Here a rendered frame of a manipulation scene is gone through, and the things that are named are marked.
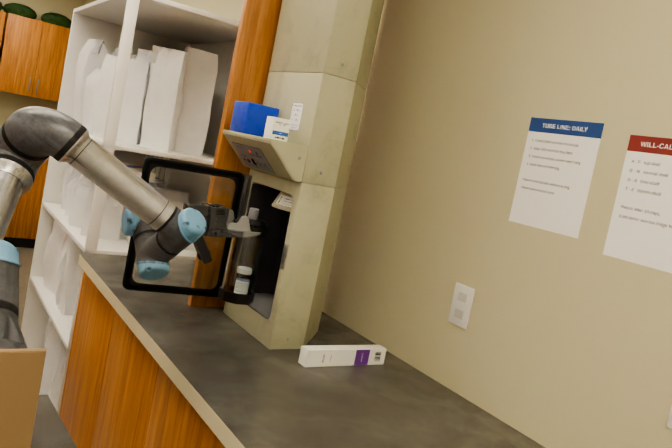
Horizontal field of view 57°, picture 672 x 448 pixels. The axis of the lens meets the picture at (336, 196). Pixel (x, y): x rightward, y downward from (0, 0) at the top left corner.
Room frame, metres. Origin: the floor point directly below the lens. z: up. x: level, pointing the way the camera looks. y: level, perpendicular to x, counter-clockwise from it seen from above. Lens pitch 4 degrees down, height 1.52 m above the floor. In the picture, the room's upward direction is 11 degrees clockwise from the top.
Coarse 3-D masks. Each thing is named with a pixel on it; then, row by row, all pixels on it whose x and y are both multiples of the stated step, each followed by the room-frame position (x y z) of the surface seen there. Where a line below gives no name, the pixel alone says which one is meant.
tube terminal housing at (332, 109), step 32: (288, 96) 1.82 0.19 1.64; (320, 96) 1.68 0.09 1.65; (352, 96) 1.74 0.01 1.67; (320, 128) 1.69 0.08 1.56; (352, 128) 1.83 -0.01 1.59; (320, 160) 1.71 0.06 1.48; (288, 192) 1.73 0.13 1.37; (320, 192) 1.72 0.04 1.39; (288, 224) 1.70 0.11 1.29; (320, 224) 1.73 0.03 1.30; (288, 256) 1.68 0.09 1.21; (320, 256) 1.74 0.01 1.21; (288, 288) 1.69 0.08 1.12; (320, 288) 1.83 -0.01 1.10; (256, 320) 1.76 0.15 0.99; (288, 320) 1.71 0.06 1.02
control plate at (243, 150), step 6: (234, 144) 1.86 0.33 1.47; (240, 144) 1.81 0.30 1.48; (240, 150) 1.85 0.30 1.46; (246, 150) 1.80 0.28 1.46; (252, 150) 1.76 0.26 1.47; (258, 150) 1.72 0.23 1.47; (246, 156) 1.84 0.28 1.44; (252, 156) 1.80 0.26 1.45; (258, 156) 1.76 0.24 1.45; (264, 156) 1.72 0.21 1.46; (246, 162) 1.88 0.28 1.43; (252, 162) 1.83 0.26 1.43; (258, 162) 1.79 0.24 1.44; (264, 162) 1.75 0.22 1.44; (258, 168) 1.83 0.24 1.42; (264, 168) 1.78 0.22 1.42; (270, 168) 1.74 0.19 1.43
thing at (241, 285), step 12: (264, 228) 1.73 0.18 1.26; (240, 240) 1.72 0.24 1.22; (252, 240) 1.72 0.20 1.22; (240, 252) 1.72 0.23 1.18; (252, 252) 1.73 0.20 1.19; (228, 264) 1.74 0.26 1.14; (240, 264) 1.72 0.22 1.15; (252, 264) 1.73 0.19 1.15; (228, 276) 1.73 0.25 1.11; (240, 276) 1.72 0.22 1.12; (252, 276) 1.74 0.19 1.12; (228, 288) 1.72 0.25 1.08; (240, 288) 1.72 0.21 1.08; (252, 288) 1.75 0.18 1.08
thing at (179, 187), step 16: (144, 160) 1.80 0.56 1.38; (160, 176) 1.82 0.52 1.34; (176, 176) 1.84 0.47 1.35; (192, 176) 1.86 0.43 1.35; (208, 176) 1.88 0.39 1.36; (160, 192) 1.82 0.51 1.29; (176, 192) 1.84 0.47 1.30; (192, 192) 1.86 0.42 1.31; (208, 192) 1.88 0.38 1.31; (224, 192) 1.90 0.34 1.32; (208, 240) 1.89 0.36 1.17; (224, 240) 1.91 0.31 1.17; (176, 256) 1.86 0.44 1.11; (192, 256) 1.88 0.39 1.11; (176, 272) 1.86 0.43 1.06; (192, 272) 1.88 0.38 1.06; (208, 272) 1.90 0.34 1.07; (208, 288) 1.90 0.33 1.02
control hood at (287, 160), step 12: (228, 132) 1.84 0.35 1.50; (252, 144) 1.73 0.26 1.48; (264, 144) 1.66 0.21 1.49; (276, 144) 1.62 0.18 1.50; (288, 144) 1.64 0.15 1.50; (240, 156) 1.89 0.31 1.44; (276, 156) 1.65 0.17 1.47; (288, 156) 1.65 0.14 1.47; (300, 156) 1.67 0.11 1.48; (252, 168) 1.88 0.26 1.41; (276, 168) 1.71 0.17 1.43; (288, 168) 1.65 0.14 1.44; (300, 168) 1.67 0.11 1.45; (300, 180) 1.68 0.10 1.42
